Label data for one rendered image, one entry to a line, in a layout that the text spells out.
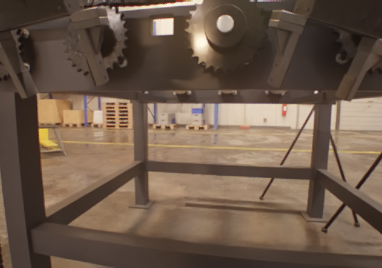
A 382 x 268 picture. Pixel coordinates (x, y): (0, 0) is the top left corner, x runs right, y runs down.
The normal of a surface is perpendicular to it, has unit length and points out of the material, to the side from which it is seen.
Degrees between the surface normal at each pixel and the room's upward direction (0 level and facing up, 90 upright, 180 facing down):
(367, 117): 90
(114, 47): 90
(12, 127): 90
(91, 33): 113
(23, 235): 90
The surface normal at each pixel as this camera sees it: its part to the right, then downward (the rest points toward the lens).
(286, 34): 0.08, 0.49
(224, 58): -0.17, 0.11
